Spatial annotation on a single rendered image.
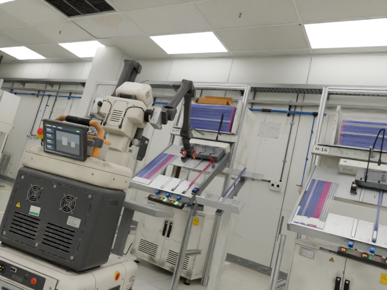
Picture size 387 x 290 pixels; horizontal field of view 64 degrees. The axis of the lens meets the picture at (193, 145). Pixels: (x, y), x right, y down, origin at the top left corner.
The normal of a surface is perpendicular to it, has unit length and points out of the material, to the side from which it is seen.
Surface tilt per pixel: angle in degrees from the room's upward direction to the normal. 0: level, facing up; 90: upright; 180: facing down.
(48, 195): 90
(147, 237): 90
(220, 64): 90
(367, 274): 90
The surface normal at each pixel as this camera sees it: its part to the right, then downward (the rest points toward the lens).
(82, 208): -0.28, -0.22
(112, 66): 0.84, 0.13
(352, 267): -0.49, -0.25
